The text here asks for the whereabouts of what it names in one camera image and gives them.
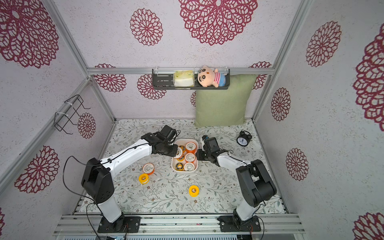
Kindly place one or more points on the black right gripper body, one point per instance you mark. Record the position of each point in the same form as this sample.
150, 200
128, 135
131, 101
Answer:
202, 154

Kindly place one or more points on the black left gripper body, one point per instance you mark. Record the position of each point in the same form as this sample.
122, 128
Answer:
169, 150

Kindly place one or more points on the orange white sealing tape roll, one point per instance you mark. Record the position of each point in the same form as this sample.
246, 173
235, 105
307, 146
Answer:
189, 167
190, 157
179, 154
191, 147
148, 169

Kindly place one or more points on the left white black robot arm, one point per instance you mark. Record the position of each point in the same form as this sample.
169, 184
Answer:
99, 175

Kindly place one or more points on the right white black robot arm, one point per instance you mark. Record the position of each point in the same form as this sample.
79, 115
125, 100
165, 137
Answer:
255, 182

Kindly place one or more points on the white plastic storage box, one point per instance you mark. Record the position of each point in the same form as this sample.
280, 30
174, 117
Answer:
182, 142

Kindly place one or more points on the black twin-bell alarm clock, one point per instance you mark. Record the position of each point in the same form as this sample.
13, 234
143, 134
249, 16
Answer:
244, 138

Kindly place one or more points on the green linen pillow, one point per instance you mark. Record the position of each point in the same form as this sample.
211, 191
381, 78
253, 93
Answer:
224, 107

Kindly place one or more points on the green white tissue pack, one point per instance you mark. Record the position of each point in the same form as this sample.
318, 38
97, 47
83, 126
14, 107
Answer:
184, 79

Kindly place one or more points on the cartoon boy plush doll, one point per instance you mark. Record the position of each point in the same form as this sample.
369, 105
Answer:
208, 77

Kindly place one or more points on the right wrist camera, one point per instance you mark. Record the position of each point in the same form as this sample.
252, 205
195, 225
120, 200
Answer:
210, 144

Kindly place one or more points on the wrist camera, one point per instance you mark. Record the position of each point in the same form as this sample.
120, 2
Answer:
210, 144
169, 134

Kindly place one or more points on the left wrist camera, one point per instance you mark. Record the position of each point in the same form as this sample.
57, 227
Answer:
169, 134

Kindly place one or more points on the black wall shelf basket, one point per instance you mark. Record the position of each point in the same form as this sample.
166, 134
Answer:
163, 81

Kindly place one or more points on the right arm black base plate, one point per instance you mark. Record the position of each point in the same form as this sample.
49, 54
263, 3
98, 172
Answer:
235, 224

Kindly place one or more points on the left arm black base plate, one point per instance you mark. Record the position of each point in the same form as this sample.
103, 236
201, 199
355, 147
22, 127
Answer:
123, 224

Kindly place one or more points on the black wire wall rack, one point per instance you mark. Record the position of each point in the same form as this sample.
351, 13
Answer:
63, 118

